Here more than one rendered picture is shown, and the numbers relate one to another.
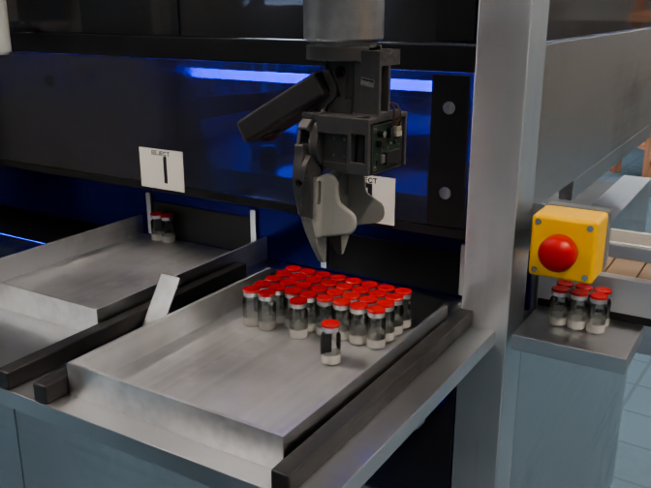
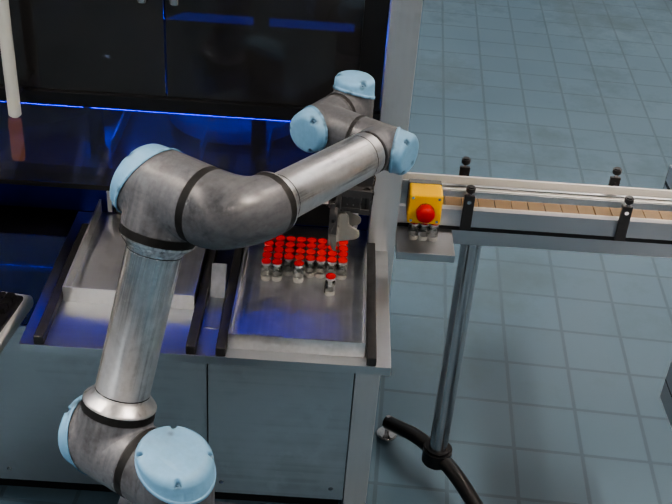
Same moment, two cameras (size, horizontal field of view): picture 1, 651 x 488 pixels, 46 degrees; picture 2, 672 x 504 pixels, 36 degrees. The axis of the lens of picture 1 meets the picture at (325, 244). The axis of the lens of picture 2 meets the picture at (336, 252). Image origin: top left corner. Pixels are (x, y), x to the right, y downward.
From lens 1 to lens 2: 1.44 m
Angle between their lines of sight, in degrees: 33
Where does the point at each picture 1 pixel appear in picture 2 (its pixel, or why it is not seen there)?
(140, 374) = (248, 327)
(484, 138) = not seen: hidden behind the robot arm
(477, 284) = (377, 229)
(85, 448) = (61, 370)
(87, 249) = (89, 239)
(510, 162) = not seen: hidden behind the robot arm
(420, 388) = (381, 298)
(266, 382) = (312, 315)
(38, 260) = (79, 260)
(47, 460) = (17, 387)
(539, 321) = (403, 239)
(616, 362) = (450, 257)
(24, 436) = not seen: outside the picture
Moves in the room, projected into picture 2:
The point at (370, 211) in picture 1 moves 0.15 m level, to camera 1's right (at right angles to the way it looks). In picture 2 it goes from (353, 220) to (416, 204)
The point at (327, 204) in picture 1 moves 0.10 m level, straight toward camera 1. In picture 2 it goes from (343, 226) to (370, 253)
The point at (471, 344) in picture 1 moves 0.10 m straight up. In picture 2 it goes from (383, 263) to (387, 224)
